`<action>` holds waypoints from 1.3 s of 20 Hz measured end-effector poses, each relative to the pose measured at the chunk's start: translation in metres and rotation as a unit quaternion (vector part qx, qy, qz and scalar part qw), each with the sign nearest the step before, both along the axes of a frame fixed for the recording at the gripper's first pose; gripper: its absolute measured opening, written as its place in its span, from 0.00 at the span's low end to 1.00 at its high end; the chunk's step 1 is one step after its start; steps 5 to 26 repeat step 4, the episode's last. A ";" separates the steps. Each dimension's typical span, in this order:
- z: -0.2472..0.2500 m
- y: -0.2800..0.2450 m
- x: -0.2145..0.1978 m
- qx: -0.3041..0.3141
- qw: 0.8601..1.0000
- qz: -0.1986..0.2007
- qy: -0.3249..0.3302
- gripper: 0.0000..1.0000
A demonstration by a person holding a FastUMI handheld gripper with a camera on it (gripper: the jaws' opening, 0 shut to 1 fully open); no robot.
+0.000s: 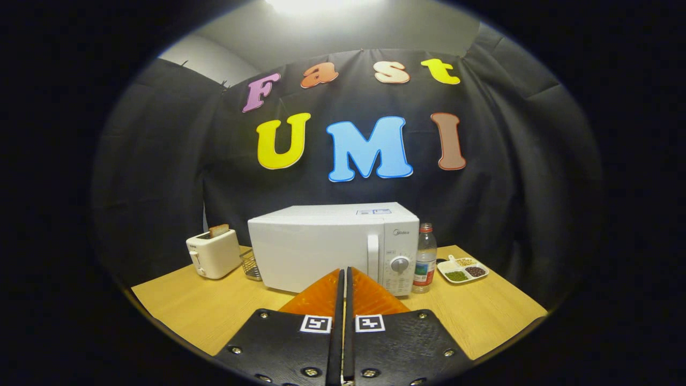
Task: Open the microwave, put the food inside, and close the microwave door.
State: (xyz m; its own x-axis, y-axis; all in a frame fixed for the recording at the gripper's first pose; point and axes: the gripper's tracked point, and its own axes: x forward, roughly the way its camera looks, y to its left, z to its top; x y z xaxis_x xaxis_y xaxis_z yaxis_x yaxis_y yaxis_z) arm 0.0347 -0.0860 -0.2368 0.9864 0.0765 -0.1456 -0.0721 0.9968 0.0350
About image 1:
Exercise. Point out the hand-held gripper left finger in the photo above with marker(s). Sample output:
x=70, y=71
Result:
x=289, y=348

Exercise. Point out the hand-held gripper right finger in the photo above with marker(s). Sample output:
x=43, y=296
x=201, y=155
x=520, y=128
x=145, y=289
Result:
x=402, y=348

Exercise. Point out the white microwave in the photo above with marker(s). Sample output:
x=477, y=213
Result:
x=305, y=252

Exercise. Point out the clear bottle with red label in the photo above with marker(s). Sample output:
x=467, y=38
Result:
x=424, y=257

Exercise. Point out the white divided dish of beans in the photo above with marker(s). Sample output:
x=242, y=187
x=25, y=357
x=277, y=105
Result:
x=463, y=271

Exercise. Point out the white toaster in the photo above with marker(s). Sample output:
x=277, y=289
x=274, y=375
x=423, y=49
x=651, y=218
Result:
x=217, y=257

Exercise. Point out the brown toast slice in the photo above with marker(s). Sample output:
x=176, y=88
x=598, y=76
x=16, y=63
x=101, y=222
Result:
x=218, y=231

